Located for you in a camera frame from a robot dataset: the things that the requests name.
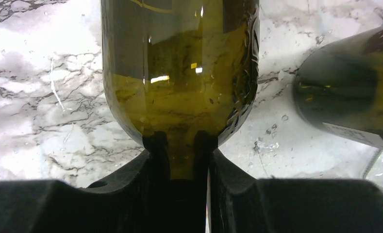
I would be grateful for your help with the green wine bottle white label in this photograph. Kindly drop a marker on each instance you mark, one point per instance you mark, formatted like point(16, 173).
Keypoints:
point(339, 88)

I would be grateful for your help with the green wine bottle dark label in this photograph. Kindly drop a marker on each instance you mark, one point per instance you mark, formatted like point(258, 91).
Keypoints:
point(180, 77)

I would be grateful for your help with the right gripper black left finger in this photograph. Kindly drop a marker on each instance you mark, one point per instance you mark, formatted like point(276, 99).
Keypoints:
point(113, 204)

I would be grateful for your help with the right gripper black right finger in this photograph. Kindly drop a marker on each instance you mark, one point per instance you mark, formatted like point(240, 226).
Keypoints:
point(239, 203)

